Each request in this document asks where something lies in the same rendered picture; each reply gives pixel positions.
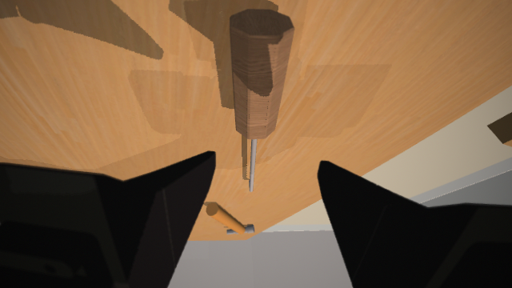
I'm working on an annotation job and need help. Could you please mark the hammer with wooden handle and grey head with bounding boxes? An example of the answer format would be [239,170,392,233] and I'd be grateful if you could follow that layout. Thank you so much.
[206,202,254,234]

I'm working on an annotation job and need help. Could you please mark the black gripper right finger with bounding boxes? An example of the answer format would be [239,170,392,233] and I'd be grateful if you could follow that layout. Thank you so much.
[317,161,512,288]

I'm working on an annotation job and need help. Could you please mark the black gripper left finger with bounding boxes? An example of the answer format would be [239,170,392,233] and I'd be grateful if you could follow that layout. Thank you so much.
[0,150,216,288]

